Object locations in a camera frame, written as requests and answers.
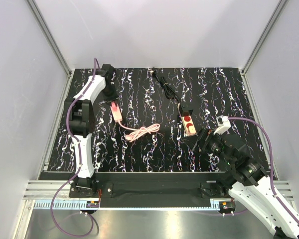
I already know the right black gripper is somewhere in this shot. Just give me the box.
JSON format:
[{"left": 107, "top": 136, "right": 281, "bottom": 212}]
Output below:
[{"left": 181, "top": 126, "right": 234, "bottom": 166}]

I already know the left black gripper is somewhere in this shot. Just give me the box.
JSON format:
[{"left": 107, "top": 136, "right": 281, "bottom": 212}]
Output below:
[{"left": 102, "top": 84, "right": 120, "bottom": 107}]

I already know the pink cube plug adapter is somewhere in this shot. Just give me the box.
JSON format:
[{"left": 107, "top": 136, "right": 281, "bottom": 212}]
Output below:
[{"left": 187, "top": 125, "right": 196, "bottom": 134}]

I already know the white pink power strip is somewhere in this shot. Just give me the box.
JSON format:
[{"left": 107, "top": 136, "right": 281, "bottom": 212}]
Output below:
[{"left": 110, "top": 101, "right": 123, "bottom": 122}]

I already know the black smart plug adapter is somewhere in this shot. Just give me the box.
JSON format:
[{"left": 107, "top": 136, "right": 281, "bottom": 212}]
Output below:
[{"left": 179, "top": 103, "right": 193, "bottom": 115}]

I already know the pink cable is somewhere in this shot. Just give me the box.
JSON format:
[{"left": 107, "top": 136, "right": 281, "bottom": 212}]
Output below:
[{"left": 117, "top": 120, "right": 161, "bottom": 143}]

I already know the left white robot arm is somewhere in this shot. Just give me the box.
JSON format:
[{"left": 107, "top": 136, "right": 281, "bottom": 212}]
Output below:
[{"left": 64, "top": 64, "right": 119, "bottom": 197}]

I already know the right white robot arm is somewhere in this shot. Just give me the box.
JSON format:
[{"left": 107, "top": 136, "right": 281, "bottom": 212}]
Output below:
[{"left": 182, "top": 129, "right": 299, "bottom": 239}]

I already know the beige red power strip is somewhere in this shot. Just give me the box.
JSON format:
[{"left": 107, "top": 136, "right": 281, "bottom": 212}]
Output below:
[{"left": 178, "top": 103, "right": 197, "bottom": 136}]

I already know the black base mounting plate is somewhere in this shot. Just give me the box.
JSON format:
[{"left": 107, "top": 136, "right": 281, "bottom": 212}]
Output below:
[{"left": 39, "top": 172, "right": 237, "bottom": 201}]

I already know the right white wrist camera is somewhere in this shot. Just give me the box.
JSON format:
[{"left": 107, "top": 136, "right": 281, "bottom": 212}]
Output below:
[{"left": 214, "top": 116, "right": 231, "bottom": 135}]

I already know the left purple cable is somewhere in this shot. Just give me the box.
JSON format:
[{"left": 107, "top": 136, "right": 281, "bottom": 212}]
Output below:
[{"left": 50, "top": 57, "right": 100, "bottom": 236}]

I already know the purple cable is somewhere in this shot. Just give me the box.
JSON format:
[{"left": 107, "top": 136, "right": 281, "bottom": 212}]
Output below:
[
  {"left": 199, "top": 117, "right": 299, "bottom": 231},
  {"left": 50, "top": 57, "right": 100, "bottom": 236}
]

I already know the black bundled cable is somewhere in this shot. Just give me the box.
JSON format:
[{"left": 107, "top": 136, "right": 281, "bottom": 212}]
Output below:
[{"left": 149, "top": 69, "right": 181, "bottom": 103}]

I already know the grey cable duct rail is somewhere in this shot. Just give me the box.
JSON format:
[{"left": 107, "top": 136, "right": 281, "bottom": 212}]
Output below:
[{"left": 33, "top": 199, "right": 221, "bottom": 212}]

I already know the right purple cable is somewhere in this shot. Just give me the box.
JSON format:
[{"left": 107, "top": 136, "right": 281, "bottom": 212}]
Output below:
[{"left": 199, "top": 117, "right": 299, "bottom": 231}]

